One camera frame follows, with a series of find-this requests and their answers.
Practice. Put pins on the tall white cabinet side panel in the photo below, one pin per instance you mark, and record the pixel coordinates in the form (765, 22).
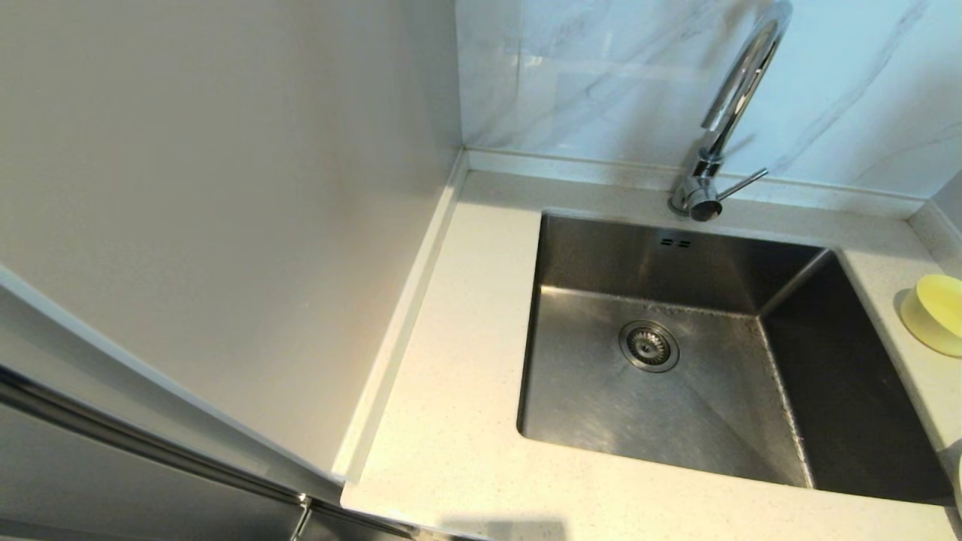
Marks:
(210, 210)

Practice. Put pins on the chrome gooseneck faucet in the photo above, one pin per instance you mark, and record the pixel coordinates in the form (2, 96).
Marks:
(740, 83)

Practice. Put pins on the round metal drain strainer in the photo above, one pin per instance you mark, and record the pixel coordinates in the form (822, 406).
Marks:
(648, 346)

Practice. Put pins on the yellow bowl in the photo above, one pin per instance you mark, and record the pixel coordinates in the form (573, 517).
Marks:
(936, 312)

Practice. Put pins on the stainless steel sink basin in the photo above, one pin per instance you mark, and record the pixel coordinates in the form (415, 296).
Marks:
(676, 406)

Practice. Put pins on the large stainless steel appliance door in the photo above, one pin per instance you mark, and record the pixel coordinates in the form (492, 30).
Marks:
(113, 488)

